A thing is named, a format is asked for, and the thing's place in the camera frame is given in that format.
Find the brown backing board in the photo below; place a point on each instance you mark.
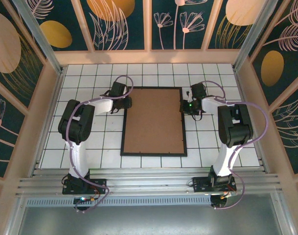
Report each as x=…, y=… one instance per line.
x=153, y=120

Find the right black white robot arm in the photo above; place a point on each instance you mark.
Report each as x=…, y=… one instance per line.
x=234, y=127

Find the grey metal sheet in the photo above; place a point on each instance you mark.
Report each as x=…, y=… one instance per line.
x=148, y=220

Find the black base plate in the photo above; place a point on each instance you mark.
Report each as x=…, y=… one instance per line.
x=99, y=184
x=200, y=183

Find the small electronics board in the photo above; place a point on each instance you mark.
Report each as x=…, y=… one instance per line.
x=228, y=194
x=86, y=199

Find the aluminium corner post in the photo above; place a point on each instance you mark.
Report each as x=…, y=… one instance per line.
x=255, y=31
x=38, y=36

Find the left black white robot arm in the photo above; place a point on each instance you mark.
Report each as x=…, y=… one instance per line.
x=77, y=122

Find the aluminium side rail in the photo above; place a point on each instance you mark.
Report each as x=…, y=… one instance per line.
x=47, y=122
x=256, y=151

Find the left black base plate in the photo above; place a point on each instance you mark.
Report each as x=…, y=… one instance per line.
x=99, y=184

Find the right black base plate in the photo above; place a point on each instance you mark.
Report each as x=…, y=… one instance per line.
x=200, y=183

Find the aluminium mounting rail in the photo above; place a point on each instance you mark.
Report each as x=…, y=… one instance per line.
x=148, y=181

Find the black picture frame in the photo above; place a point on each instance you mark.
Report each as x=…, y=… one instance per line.
x=153, y=154

